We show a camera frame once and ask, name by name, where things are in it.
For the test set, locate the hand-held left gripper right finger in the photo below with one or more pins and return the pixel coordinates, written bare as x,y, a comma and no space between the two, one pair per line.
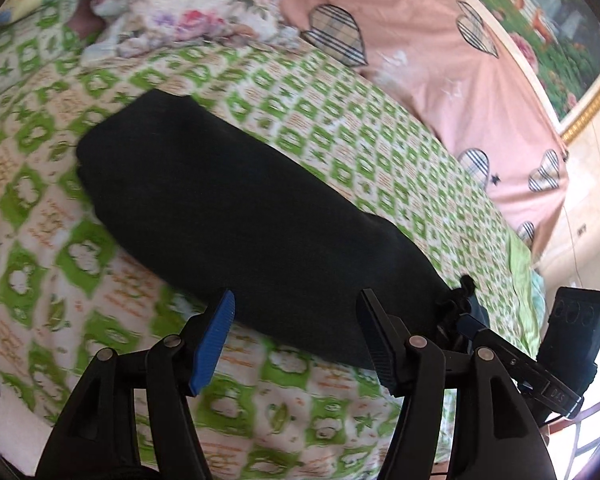
380,342

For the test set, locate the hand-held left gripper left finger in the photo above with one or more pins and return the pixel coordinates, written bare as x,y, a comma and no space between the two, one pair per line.
212,340

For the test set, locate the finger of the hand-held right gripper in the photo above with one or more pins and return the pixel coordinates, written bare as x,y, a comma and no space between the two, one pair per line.
520,365
457,305

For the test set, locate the black pants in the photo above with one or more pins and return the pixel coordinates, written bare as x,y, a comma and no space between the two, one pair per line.
240,230

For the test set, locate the light blue cloth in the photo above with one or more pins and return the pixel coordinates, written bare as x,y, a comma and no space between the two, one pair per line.
537,285

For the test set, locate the light green cloth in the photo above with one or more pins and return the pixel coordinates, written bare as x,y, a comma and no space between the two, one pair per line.
520,265

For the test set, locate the white window grille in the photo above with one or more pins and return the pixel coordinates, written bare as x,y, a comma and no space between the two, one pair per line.
592,430

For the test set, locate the green checkered cartoon bedsheet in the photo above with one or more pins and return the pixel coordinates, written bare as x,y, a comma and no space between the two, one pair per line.
290,150

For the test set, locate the pink quilt with plaid hearts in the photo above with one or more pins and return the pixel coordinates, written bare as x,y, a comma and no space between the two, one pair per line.
430,70

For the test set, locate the floral ruffled cloth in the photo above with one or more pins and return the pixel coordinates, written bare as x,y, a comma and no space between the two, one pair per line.
190,5

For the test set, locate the wall socket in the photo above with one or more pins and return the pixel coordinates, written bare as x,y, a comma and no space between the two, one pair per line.
582,230

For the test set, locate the gold framed landscape wall poster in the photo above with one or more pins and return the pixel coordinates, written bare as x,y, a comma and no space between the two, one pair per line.
545,30

